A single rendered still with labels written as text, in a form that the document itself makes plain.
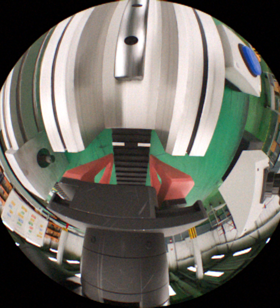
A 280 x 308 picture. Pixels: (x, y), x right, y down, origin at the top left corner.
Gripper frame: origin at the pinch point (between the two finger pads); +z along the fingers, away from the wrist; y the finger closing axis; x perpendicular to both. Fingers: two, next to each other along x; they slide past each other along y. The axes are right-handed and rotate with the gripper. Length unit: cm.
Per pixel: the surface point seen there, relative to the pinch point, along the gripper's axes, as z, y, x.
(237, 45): -3.8, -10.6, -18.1
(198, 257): -160, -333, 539
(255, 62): -5.1, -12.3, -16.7
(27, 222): -58, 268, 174
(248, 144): 2.8, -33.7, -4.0
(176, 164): 2.3, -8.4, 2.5
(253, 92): -3.1, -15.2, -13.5
